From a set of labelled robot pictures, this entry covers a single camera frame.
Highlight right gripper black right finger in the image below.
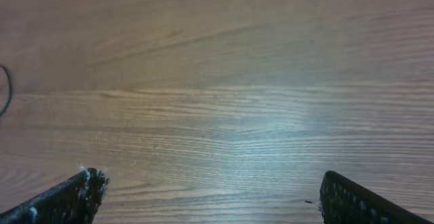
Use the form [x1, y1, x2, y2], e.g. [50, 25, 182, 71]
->
[319, 170, 433, 224]

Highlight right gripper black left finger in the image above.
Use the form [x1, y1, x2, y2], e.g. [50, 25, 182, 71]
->
[1, 168, 109, 224]

